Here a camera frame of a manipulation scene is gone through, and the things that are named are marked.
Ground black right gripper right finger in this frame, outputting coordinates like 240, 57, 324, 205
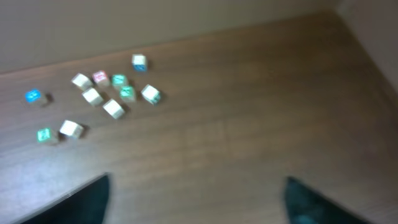
284, 176, 370, 224

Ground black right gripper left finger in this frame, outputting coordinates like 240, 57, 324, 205
18, 174, 110, 224

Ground green letter Z block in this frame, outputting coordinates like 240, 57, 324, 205
36, 128, 59, 145

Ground wooden block yellow green picture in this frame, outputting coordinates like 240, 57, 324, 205
103, 99, 125, 119

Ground wooden block green side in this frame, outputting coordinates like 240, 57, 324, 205
82, 88, 103, 106

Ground green letter F block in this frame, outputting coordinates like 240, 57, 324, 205
119, 85, 136, 102

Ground blue top wooden block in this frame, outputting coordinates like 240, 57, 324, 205
24, 89, 49, 107

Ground wooden block right end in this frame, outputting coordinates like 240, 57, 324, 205
141, 85, 161, 105

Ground green letter V block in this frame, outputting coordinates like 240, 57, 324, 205
112, 74, 129, 90

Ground red number 9 block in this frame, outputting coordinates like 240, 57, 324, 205
92, 70, 111, 88

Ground wooden block blue C side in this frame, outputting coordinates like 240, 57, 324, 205
131, 54, 147, 72

